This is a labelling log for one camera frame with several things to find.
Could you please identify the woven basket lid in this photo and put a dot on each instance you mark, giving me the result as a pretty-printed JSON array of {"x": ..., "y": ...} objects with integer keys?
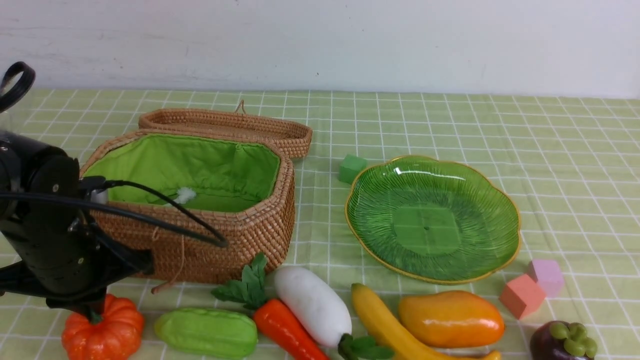
[{"x": 292, "y": 138}]

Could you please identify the green bitter gourd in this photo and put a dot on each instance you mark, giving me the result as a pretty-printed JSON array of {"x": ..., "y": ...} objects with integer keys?
[{"x": 210, "y": 332}]

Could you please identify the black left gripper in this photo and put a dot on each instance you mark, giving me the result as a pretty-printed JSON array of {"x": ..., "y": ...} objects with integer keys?
[{"x": 67, "y": 259}]

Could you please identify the yellow banana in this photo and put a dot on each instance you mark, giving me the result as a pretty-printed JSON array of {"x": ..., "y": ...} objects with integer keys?
[{"x": 387, "y": 330}]

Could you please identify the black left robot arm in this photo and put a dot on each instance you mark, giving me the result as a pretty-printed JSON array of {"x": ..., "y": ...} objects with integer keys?
[{"x": 34, "y": 173}]

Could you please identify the green foam cube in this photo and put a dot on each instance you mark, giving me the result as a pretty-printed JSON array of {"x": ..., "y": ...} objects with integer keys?
[{"x": 350, "y": 167}]

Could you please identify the green glass leaf plate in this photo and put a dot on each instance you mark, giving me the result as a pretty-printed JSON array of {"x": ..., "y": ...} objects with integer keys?
[{"x": 441, "y": 222}]

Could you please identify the purple mangosteen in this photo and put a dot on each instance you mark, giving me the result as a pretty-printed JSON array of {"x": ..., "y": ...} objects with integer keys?
[{"x": 561, "y": 340}]

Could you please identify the orange mango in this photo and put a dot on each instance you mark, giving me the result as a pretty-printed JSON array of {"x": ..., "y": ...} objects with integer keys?
[{"x": 451, "y": 319}]

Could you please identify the orange pumpkin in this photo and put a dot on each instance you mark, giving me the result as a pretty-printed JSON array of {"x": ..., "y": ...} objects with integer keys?
[{"x": 114, "y": 334}]

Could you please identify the pink foam cube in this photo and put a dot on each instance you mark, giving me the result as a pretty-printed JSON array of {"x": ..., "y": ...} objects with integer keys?
[{"x": 548, "y": 275}]

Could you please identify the white radish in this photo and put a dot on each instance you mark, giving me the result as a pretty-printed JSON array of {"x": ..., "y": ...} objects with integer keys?
[{"x": 324, "y": 314}]

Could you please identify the woven wicker basket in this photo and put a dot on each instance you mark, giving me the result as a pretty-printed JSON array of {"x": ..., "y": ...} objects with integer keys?
[{"x": 243, "y": 189}]

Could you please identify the orange carrot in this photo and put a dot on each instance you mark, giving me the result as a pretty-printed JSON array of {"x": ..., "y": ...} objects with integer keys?
[{"x": 272, "y": 317}]

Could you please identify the orange foam cube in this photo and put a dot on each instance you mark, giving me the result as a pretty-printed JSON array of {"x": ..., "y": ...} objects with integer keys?
[{"x": 522, "y": 296}]

